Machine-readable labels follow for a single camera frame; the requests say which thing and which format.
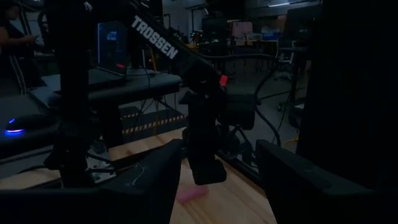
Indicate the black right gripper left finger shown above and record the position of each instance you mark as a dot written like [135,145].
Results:
[93,205]

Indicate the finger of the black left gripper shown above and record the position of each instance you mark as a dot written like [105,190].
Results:
[208,168]

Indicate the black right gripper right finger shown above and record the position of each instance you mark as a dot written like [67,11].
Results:
[311,202]

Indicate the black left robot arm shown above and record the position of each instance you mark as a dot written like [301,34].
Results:
[74,93]

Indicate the pink block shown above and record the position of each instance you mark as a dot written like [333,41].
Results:
[192,194]

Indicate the grey table clamp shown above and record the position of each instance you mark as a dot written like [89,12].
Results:
[101,169]

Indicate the red tag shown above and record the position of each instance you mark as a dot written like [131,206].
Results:
[223,80]

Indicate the black desk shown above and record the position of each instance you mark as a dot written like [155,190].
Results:
[140,87]

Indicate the pink background box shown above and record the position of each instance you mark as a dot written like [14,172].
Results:
[242,29]

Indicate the black mouse with blue light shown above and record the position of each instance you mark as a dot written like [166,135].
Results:
[28,126]

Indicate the black folding divider panel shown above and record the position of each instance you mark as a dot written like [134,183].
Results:
[351,93]

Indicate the grey laptop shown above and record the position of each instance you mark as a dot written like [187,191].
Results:
[112,46]

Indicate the person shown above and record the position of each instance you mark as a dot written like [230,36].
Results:
[12,34]

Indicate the black aluminium rig frame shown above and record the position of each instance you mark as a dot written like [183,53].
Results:
[242,168]

